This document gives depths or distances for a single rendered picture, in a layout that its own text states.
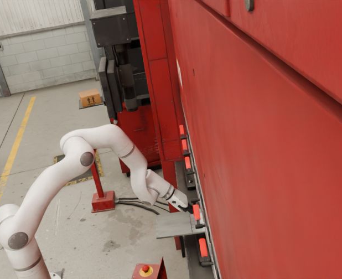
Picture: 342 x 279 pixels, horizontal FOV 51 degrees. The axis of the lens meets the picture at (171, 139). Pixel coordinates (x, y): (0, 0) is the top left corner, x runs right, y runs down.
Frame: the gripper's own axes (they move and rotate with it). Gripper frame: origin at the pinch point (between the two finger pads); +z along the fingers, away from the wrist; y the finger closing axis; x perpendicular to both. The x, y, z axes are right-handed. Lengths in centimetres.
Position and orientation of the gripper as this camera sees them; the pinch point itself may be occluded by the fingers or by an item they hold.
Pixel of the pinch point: (191, 209)
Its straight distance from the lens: 185.7
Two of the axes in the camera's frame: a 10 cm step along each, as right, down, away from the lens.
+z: 7.4, 5.8, 3.3
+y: -0.5, -4.4, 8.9
